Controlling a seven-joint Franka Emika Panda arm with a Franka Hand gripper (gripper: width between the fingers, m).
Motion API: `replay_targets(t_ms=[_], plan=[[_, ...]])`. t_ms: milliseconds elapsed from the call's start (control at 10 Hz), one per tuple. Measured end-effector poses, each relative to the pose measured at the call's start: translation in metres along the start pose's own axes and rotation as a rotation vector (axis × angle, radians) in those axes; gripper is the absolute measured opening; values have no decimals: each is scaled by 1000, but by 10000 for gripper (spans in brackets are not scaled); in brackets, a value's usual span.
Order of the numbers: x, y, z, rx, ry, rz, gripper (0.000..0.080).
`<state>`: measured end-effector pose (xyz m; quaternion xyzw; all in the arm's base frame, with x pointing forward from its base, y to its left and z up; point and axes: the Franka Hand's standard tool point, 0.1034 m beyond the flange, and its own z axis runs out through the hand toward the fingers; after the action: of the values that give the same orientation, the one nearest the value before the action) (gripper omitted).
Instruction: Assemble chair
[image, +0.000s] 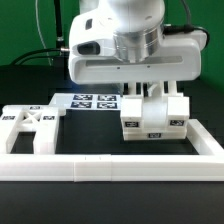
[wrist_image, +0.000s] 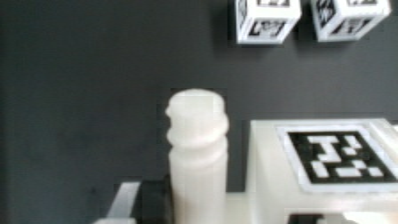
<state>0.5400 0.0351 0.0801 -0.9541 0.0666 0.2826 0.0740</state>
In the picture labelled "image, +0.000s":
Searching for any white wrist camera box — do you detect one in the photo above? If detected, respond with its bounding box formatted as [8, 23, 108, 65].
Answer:
[69, 9, 116, 57]

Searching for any black cable upper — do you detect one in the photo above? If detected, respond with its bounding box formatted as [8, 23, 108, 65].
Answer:
[9, 48, 72, 66]

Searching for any grey braided camera cable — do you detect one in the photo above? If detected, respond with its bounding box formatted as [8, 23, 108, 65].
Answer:
[179, 0, 193, 26]

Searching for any black cable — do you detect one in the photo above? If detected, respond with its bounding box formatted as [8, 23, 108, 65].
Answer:
[9, 48, 72, 66]
[19, 54, 71, 66]

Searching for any thin white cable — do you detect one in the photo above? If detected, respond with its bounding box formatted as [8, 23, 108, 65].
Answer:
[34, 0, 54, 67]

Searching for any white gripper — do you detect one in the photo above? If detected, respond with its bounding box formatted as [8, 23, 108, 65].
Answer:
[68, 31, 204, 97]

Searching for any white chair seat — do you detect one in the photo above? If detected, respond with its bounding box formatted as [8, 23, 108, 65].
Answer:
[121, 81, 187, 141]

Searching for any black cable lower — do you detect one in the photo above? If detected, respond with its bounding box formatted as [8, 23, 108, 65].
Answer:
[19, 54, 71, 66]

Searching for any white marker base sheet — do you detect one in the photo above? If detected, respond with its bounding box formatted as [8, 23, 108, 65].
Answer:
[50, 93, 121, 111]

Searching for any white chair back frame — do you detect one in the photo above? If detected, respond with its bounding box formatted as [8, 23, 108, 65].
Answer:
[0, 105, 66, 155]

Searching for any white U-shaped fence frame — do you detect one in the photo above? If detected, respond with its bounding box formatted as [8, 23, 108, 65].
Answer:
[0, 119, 224, 182]

